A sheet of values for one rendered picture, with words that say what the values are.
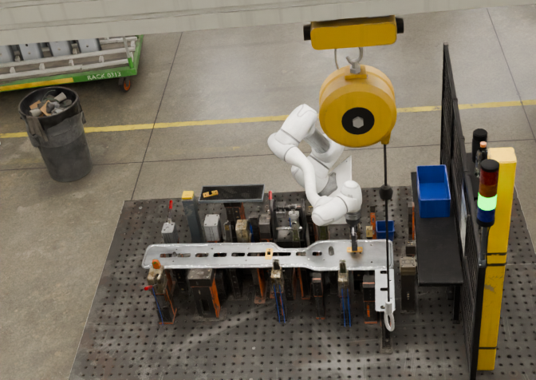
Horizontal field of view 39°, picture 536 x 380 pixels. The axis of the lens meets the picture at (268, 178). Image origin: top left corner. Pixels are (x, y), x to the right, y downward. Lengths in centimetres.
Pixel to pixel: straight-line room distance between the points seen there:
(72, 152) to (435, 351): 371
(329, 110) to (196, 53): 686
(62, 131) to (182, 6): 514
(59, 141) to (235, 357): 302
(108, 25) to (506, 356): 311
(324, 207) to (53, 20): 252
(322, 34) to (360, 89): 13
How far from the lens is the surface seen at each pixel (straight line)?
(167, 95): 763
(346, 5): 133
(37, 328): 562
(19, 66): 823
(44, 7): 141
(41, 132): 645
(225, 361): 412
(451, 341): 413
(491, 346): 389
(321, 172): 471
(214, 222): 427
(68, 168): 669
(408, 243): 407
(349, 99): 141
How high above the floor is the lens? 389
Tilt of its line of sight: 38 degrees down
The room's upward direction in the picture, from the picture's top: 8 degrees counter-clockwise
